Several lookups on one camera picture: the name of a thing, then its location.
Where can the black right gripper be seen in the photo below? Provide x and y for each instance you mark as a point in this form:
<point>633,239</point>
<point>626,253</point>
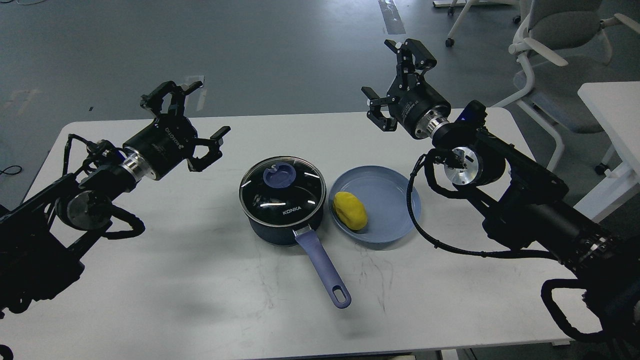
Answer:
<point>410,96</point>

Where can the dark blue saucepan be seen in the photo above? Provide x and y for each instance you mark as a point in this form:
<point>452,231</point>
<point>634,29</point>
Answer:
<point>305,235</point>

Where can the grey white office chair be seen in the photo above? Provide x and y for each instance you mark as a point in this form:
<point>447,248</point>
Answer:
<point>561,45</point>

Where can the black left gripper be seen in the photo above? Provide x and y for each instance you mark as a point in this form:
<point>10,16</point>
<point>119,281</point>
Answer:
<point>160,143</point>

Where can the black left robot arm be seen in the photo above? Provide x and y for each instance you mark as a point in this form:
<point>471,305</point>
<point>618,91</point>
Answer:
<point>44,239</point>

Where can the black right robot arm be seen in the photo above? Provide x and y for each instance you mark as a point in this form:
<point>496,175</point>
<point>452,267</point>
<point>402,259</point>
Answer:
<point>520,200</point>

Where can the white side table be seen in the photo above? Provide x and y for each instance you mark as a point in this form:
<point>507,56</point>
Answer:
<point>615,105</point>

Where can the blue plate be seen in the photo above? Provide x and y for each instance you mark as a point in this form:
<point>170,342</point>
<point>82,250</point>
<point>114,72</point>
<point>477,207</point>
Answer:
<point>383,192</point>

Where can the white chair base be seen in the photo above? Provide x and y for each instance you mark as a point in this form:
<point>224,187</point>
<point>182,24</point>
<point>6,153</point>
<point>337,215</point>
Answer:
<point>473,15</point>

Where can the yellow potato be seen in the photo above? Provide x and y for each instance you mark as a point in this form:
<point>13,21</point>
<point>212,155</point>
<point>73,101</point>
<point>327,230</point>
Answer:
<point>350,210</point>

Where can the glass pot lid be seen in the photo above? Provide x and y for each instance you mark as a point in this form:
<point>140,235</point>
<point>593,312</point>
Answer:
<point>282,191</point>

